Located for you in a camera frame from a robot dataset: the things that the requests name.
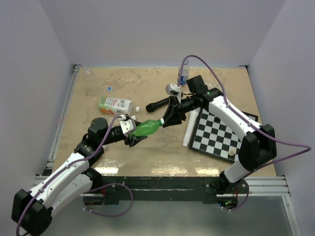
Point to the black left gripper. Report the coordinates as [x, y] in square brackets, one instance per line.
[133, 141]

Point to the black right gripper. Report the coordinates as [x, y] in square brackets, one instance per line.
[174, 117]

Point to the green plastic bottle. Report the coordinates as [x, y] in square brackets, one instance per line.
[148, 127]

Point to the Pepsi bottle blue label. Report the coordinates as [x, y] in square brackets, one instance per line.
[184, 74]

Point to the clear plastic bottle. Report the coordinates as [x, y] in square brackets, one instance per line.
[216, 86]

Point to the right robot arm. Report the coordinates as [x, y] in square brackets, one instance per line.
[257, 141]

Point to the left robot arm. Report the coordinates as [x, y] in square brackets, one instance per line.
[34, 210]

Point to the clear bottle green label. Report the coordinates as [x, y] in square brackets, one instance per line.
[115, 106]

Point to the white microphone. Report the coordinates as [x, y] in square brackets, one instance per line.
[191, 123]

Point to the black microphone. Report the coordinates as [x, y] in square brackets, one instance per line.
[151, 107]

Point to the black white chessboard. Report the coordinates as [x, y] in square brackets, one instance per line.
[213, 138]

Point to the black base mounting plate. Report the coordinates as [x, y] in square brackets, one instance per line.
[176, 189]

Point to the cream chess piece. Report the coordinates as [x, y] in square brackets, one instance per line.
[232, 151]

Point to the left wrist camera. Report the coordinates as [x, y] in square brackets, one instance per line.
[127, 124]

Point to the aluminium table frame rail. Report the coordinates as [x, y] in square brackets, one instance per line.
[52, 154]

